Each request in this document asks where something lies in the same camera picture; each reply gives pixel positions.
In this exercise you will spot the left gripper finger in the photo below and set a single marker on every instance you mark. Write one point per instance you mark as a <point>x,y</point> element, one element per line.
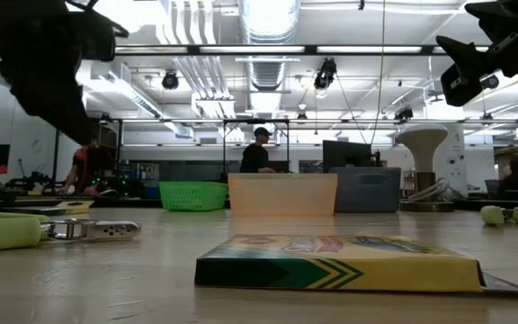
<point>61,112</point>

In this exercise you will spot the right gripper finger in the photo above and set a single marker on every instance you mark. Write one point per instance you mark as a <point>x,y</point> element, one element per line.
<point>461,90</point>
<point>466,51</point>

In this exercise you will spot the yellow green crayon box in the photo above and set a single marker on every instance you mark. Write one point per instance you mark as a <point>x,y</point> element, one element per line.
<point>340,270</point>
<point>74,207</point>

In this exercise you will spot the person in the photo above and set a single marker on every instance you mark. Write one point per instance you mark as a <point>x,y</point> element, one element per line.
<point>92,166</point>
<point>517,175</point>
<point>255,157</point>

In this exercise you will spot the white mushroom lamp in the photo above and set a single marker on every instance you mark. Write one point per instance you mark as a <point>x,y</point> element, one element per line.
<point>423,139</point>

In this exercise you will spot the black monitor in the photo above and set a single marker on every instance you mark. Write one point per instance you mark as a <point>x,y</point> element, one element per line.
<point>346,155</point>

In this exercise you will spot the dark grey plastic bin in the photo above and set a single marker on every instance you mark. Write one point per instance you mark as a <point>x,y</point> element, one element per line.
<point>367,191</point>

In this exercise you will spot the green plastic basket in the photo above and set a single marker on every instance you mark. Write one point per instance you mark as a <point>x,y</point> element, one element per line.
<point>191,195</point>

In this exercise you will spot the orange plastic bin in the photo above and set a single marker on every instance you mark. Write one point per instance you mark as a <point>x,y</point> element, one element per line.
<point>281,193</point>

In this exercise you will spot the black hanging camera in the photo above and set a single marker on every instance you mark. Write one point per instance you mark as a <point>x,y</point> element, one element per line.
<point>404,113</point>
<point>170,81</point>
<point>325,72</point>
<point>490,82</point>

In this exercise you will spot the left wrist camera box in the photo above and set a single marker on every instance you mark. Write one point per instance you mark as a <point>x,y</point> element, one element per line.
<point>101,36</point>

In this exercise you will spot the black rig frame beam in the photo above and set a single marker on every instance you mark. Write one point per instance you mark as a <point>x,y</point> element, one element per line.
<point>151,49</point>

